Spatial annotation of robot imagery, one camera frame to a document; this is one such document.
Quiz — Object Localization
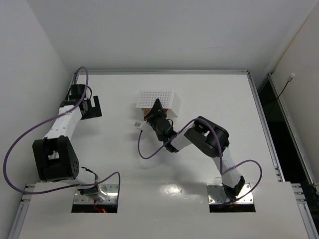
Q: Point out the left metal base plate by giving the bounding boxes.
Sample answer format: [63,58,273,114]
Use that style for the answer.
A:
[73,184,119,205]

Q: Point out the red wire under table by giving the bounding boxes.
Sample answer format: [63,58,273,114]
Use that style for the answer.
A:
[93,202,108,214]

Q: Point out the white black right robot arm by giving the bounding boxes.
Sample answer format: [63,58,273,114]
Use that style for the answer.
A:
[144,99,245,201]

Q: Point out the red-brown arch wood block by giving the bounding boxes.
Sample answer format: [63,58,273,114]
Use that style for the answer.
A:
[142,108,152,119]

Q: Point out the black cable with white plug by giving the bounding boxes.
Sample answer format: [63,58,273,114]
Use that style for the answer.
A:
[270,73,296,110]

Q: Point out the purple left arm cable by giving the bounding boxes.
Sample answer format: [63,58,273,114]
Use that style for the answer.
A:
[2,66,121,195]

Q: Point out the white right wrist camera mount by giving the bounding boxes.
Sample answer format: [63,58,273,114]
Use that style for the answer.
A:
[134,121,150,131]

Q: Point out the metal base plate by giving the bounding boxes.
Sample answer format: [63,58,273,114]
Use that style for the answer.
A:
[73,184,119,205]
[207,184,254,206]

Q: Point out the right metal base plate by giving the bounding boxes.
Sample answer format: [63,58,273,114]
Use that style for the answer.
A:
[207,184,254,206]

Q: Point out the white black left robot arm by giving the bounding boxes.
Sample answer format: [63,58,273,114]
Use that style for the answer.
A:
[32,84,104,202]

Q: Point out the white perforated box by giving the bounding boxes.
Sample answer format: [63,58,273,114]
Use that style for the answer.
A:
[135,90,180,118]

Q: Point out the aluminium table frame rail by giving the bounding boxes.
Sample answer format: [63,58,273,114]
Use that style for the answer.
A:
[19,71,309,239]

